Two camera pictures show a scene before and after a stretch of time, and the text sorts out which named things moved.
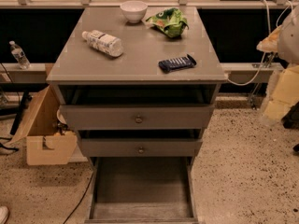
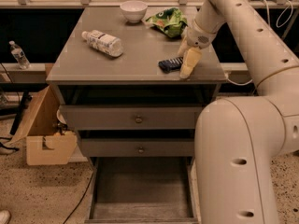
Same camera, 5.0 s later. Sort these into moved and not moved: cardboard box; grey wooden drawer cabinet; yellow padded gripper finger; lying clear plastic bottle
Moved: yellow padded gripper finger
Not moved: grey wooden drawer cabinet; lying clear plastic bottle; cardboard box
